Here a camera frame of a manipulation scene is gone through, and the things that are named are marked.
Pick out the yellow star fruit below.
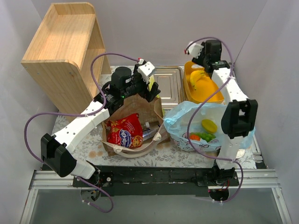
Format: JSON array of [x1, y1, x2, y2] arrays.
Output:
[[201, 119, 218, 134]]

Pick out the small silver bottle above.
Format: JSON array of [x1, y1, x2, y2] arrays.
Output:
[[142, 121, 160, 141]]

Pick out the purple cable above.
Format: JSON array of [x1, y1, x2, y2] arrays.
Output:
[[24, 52, 145, 213], [184, 36, 244, 203]]

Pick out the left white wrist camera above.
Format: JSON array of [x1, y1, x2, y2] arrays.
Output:
[[137, 59, 156, 84]]

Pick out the green vegetables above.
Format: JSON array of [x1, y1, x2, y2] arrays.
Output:
[[194, 133, 216, 142]]

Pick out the yellow bananas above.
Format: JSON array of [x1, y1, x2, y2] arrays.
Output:
[[189, 70, 210, 91]]

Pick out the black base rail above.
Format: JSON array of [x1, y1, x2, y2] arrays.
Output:
[[72, 164, 239, 203]]

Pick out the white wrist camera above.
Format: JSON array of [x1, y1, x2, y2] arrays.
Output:
[[185, 42, 204, 58], [137, 59, 156, 84]]

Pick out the grey tape roll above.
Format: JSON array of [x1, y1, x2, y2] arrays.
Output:
[[236, 149, 245, 160]]

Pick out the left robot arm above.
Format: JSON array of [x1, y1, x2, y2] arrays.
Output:
[[41, 62, 160, 187]]

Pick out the blue cartoon plastic bag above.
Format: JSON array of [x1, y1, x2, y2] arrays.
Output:
[[163, 100, 256, 153]]

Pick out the small orange pumpkin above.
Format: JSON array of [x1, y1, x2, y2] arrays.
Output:
[[189, 133, 201, 141]]

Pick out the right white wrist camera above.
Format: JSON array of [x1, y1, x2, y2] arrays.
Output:
[[185, 42, 204, 58]]

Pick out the yellow plastic basket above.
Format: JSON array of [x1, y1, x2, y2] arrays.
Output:
[[183, 61, 218, 104]]

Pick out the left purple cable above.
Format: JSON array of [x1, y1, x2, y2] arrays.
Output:
[[24, 52, 145, 213]]

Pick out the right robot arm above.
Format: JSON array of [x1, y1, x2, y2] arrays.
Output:
[[185, 37, 258, 186]]

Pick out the floral table mat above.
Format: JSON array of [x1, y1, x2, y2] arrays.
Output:
[[52, 116, 256, 169]]

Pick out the metal tray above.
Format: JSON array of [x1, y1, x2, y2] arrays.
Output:
[[151, 66, 186, 110]]

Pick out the white green leek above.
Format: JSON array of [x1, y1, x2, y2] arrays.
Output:
[[148, 75, 155, 91]]

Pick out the brown paper tote bag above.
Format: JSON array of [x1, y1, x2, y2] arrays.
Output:
[[101, 94, 169, 158]]

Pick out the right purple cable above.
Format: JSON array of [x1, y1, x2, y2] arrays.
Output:
[[184, 36, 244, 203]]

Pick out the red cookie snack packet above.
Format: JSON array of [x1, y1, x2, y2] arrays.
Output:
[[107, 113, 143, 148]]

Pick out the wooden shelf unit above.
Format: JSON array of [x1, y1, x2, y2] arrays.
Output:
[[21, 2, 111, 114]]

